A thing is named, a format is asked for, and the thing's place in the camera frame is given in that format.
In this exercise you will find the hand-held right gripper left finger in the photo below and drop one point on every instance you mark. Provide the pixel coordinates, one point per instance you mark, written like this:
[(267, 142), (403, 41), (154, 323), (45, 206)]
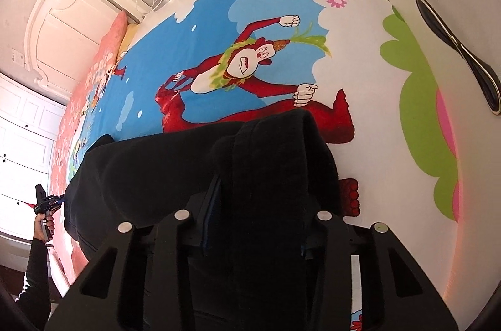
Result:
[(213, 198)]

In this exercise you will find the white drawer cabinet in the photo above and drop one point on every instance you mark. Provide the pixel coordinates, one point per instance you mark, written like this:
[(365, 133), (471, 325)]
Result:
[(27, 143)]

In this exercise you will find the white headboard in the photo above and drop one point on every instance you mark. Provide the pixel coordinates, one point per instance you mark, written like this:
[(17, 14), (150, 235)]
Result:
[(62, 25)]

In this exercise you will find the pink floral blanket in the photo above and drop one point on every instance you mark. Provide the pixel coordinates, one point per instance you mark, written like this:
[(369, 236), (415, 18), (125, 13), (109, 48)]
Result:
[(74, 119)]

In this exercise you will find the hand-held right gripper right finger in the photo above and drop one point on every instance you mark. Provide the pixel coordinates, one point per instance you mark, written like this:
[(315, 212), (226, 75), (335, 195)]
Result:
[(325, 235)]

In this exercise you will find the black pants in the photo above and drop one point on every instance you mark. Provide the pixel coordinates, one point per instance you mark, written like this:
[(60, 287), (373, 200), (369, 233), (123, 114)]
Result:
[(156, 166)]

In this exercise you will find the person's left hand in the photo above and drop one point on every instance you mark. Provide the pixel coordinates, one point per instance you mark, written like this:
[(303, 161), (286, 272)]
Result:
[(42, 229)]

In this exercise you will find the cartoon printed bed sheet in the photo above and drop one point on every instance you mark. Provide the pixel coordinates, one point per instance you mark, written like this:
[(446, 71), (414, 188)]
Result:
[(235, 21)]

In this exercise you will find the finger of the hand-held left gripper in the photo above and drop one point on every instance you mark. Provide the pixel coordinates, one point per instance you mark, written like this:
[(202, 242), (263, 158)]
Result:
[(58, 198)]

